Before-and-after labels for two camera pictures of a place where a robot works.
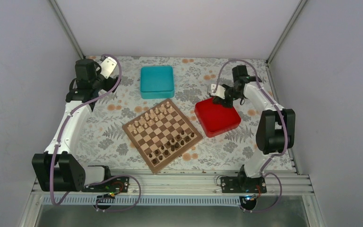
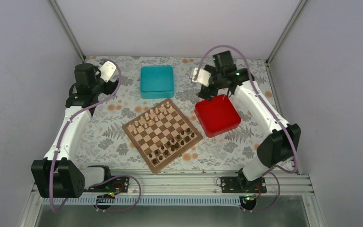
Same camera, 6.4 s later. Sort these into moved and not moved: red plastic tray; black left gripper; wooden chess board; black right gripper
Moved: black right gripper
Not moved: red plastic tray; black left gripper; wooden chess board
